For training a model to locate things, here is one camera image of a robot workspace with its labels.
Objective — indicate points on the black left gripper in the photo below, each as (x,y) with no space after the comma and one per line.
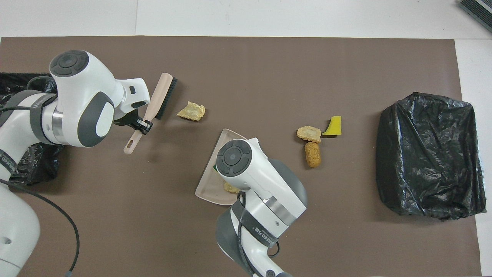
(127,120)

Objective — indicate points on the beige hand brush black bristles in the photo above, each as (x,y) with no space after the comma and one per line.
(161,88)

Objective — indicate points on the pale beige foam chunk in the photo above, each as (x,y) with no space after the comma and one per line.
(191,110)
(230,187)

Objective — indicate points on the beige plastic dustpan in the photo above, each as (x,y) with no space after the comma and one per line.
(209,181)

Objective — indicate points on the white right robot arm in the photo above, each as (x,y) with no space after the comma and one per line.
(269,184)

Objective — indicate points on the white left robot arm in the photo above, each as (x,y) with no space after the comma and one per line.
(88,96)

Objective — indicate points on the black bagged bin pink spot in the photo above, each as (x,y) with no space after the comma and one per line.
(38,165)

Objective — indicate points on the brown table mat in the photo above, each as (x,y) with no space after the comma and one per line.
(269,57)

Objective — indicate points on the tan foam chunk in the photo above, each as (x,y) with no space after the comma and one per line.
(309,133)

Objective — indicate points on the orange-brown foam cylinder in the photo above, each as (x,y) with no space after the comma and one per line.
(312,154)

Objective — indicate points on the yellow curved sponge wedge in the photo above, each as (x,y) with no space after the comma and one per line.
(333,127)

